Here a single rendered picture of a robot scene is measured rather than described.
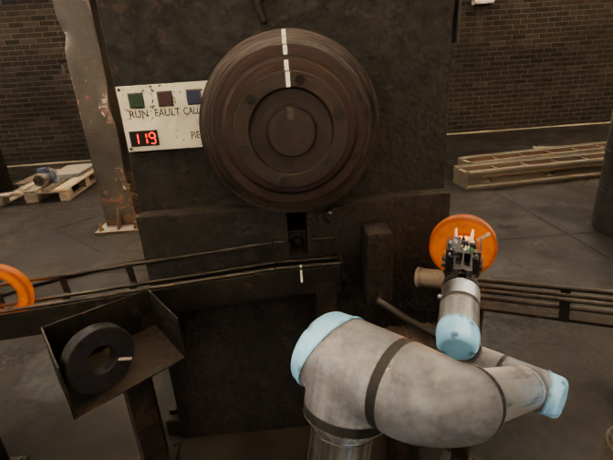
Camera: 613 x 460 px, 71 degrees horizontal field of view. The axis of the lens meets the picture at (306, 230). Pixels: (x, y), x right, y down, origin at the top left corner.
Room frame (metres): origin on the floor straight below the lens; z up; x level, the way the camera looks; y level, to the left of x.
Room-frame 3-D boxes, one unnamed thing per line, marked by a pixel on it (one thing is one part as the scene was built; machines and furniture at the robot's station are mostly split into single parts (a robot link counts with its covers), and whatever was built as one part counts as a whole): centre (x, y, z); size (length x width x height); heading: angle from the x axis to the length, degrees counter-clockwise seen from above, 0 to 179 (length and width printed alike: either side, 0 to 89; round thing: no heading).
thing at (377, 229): (1.20, -0.21, 0.68); 0.11 x 0.08 x 0.24; 3
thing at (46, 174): (4.95, 2.93, 0.25); 0.40 x 0.24 x 0.22; 3
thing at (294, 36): (1.17, 0.03, 1.11); 0.47 x 0.06 x 0.47; 93
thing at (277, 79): (1.08, 0.02, 1.11); 0.28 x 0.06 x 0.28; 93
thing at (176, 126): (1.27, 0.37, 1.15); 0.26 x 0.02 x 0.18; 93
